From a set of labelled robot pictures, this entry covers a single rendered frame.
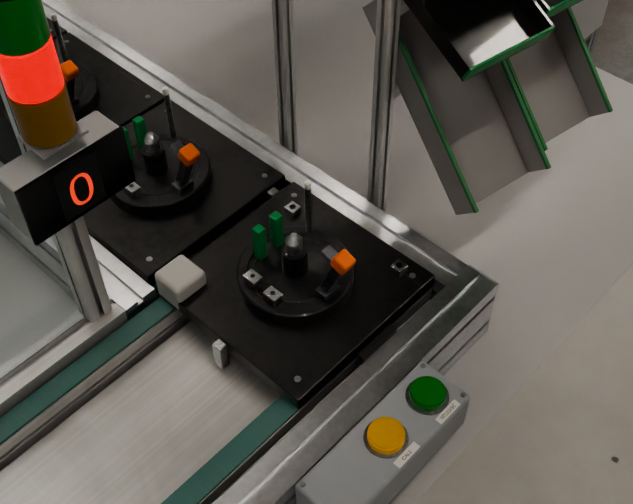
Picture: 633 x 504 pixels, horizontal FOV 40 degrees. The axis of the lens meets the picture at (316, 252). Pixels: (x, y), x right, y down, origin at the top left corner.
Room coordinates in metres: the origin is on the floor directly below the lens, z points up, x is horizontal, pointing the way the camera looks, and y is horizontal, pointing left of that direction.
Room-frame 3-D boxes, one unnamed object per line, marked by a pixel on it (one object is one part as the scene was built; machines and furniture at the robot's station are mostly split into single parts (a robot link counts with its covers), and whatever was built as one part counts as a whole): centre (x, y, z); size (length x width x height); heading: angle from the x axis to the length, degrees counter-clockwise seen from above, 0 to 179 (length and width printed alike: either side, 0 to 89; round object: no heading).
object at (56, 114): (0.60, 0.24, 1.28); 0.05 x 0.05 x 0.05
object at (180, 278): (0.66, 0.16, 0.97); 0.05 x 0.05 x 0.04; 46
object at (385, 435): (0.45, -0.07, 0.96); 0.04 x 0.04 x 0.02
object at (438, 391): (0.50, -0.12, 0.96); 0.04 x 0.04 x 0.02
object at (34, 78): (0.60, 0.24, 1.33); 0.05 x 0.05 x 0.05
